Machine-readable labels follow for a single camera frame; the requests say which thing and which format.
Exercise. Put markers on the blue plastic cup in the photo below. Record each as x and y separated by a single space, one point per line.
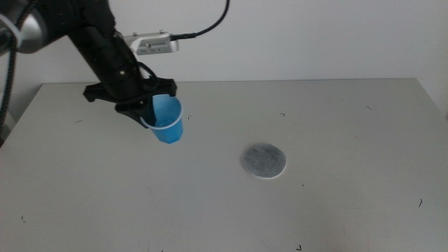
169 120

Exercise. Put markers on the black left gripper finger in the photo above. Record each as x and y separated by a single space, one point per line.
153 112
134 110

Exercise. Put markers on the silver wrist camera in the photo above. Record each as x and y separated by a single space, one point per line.
154 43

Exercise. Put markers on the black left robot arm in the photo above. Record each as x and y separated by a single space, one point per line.
59 17

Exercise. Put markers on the round grey cup mat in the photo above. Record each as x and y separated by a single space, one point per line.
264 160

